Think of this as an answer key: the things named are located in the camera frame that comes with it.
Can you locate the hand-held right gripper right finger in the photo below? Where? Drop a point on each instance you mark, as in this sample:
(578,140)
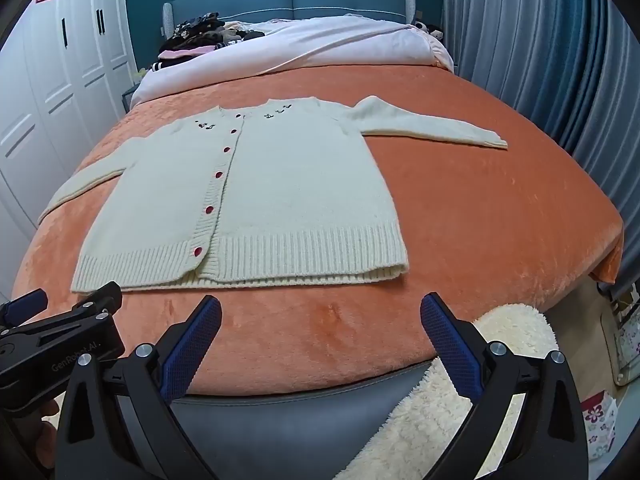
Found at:
(450,345)

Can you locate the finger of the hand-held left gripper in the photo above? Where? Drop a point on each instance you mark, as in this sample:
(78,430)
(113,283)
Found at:
(25,305)
(95,302)

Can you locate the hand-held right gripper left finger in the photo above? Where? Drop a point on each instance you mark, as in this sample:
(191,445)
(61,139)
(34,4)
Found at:
(192,345)

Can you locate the cream knit cardigan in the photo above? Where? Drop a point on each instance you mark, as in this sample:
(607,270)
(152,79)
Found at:
(300,185)

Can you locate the pile of dark clothes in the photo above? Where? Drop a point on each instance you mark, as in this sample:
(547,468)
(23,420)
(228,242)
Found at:
(200,35)

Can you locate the person's left hand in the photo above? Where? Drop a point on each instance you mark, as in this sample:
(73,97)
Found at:
(45,440)

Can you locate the cream fluffy rug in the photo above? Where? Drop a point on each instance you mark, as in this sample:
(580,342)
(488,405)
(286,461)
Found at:
(510,330)

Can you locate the orange plush blanket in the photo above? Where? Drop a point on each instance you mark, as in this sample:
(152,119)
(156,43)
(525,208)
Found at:
(475,220)

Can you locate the grey bed base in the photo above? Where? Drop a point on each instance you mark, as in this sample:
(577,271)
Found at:
(300,420)

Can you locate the floral printed bag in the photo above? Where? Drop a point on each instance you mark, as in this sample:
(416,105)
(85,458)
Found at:
(597,420)

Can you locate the clear storage box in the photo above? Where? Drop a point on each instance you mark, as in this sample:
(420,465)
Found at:
(627,340)

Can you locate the dark bedside table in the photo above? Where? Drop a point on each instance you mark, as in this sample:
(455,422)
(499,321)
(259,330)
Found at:
(129,99)

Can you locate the white wardrobe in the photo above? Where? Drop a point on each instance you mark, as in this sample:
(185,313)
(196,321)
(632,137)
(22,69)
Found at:
(50,85)

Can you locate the panda plush toy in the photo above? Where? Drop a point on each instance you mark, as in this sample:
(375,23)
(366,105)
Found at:
(430,30)

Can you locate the blue pleated curtain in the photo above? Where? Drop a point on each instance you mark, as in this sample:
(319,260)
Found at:
(540,35)

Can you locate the white quilt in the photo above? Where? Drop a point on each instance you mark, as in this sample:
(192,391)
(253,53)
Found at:
(325,45)

